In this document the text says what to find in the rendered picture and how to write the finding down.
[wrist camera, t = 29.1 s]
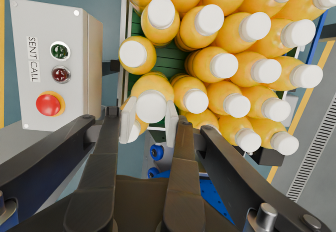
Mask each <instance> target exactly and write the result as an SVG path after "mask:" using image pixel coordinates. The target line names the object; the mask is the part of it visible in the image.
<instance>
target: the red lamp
mask: <svg viewBox="0 0 336 232"><path fill-rule="evenodd" d="M51 74H52V77H53V79H54V80H55V81H58V82H64V81H66V80H67V78H68V73H67V71H66V70H65V69H63V68H56V69H54V70H53V71H52V73H51Z"/></svg>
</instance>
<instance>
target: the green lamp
mask: <svg viewBox="0 0 336 232"><path fill-rule="evenodd" d="M50 52H51V54H52V55H53V56H54V57H55V58H57V59H64V58H66V56H67V54H68V51H67V49H66V47H65V46H63V45H62V44H54V45H53V46H52V47H51V49H50Z"/></svg>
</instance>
